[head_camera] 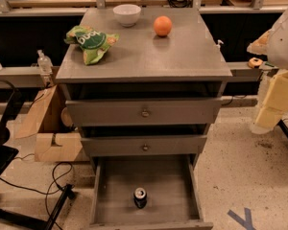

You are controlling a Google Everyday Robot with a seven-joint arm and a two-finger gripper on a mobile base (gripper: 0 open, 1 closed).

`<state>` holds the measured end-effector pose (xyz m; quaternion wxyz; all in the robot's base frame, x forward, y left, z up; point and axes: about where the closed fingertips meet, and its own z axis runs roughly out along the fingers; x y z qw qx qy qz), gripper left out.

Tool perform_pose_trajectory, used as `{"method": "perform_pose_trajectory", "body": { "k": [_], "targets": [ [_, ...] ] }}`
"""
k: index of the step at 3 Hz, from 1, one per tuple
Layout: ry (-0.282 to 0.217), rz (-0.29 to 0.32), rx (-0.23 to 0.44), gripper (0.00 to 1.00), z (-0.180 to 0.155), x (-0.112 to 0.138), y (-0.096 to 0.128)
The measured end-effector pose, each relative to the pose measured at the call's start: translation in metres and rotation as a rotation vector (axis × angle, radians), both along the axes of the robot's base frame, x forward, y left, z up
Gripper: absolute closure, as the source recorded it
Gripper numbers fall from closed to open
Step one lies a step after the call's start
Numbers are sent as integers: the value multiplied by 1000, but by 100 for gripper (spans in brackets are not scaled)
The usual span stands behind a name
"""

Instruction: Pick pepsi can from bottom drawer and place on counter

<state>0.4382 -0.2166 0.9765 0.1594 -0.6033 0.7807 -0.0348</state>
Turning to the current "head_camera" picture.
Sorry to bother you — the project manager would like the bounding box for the grey top drawer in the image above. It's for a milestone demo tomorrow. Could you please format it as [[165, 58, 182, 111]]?
[[66, 98, 221, 127]]

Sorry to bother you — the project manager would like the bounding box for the small white pump bottle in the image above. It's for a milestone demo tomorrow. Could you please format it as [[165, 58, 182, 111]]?
[[216, 39, 224, 50]]

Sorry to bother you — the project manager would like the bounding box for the white ceramic bowl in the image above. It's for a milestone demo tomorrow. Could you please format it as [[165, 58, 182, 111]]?
[[113, 4, 141, 27]]

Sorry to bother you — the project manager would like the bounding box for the green chip bag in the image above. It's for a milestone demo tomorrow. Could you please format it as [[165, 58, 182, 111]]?
[[64, 25, 119, 65]]

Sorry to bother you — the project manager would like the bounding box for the orange fruit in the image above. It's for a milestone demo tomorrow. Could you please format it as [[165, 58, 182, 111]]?
[[154, 16, 172, 36]]

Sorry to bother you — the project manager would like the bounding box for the blue pepsi can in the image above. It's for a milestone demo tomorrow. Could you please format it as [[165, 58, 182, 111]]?
[[133, 188, 147, 209]]

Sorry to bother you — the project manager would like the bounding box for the grey wooden drawer cabinet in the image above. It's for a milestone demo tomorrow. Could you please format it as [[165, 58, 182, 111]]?
[[55, 6, 233, 230]]

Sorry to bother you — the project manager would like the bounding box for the green small object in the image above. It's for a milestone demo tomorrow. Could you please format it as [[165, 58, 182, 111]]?
[[265, 62, 275, 67]]

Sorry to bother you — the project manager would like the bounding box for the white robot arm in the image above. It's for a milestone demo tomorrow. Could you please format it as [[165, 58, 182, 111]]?
[[247, 8, 288, 134]]

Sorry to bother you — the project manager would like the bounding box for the black chair frame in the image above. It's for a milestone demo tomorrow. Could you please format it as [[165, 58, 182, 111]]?
[[0, 80, 75, 230]]

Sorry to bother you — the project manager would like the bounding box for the grey open bottom drawer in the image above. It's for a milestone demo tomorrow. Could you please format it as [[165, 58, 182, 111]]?
[[89, 155, 213, 230]]

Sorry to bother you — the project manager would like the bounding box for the cardboard box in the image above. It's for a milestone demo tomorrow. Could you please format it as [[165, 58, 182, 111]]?
[[14, 85, 88, 162]]

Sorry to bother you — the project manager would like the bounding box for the clear plastic bottle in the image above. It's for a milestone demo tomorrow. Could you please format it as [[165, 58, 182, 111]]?
[[37, 50, 53, 74]]

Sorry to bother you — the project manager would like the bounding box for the grey middle drawer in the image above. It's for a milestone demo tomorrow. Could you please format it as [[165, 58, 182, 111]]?
[[82, 135, 206, 157]]

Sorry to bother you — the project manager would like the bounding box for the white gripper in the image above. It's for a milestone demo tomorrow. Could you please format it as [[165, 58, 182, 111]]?
[[252, 70, 288, 128]]

